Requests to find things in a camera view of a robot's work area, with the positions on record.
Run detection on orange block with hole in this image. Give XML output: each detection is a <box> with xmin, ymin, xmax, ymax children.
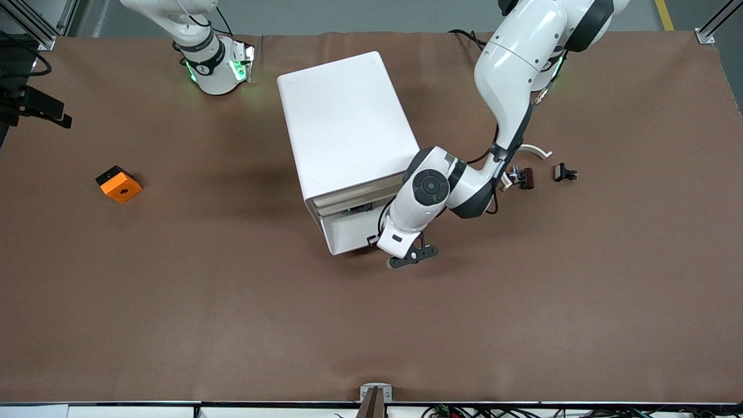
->
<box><xmin>95</xmin><ymin>165</ymin><xmax>143</xmax><ymax>204</ymax></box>

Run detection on white curved pipe clamp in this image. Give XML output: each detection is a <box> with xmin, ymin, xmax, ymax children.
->
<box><xmin>500</xmin><ymin>144</ymin><xmax>553</xmax><ymax>192</ymax></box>

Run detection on brown table mat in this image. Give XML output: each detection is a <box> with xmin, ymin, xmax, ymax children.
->
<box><xmin>0</xmin><ymin>30</ymin><xmax>743</xmax><ymax>404</ymax></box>

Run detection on aluminium frame post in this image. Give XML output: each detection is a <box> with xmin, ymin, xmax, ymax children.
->
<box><xmin>0</xmin><ymin>0</ymin><xmax>59</xmax><ymax>52</ymax></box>
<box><xmin>695</xmin><ymin>0</ymin><xmax>743</xmax><ymax>45</ymax></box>

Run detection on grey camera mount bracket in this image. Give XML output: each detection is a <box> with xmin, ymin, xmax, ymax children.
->
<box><xmin>357</xmin><ymin>383</ymin><xmax>394</xmax><ymax>418</ymax></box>

